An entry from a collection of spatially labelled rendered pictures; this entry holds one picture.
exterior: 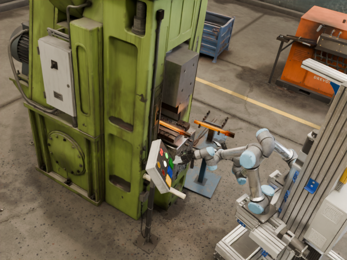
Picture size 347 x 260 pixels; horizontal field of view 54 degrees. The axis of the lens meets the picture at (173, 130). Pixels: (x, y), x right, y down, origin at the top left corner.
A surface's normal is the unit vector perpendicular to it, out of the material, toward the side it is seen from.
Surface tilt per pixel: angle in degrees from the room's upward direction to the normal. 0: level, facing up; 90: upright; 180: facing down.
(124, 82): 89
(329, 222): 90
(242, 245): 0
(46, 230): 0
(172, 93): 90
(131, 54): 89
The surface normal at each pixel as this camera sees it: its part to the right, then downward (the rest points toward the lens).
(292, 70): -0.52, 0.49
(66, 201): 0.11, -0.79
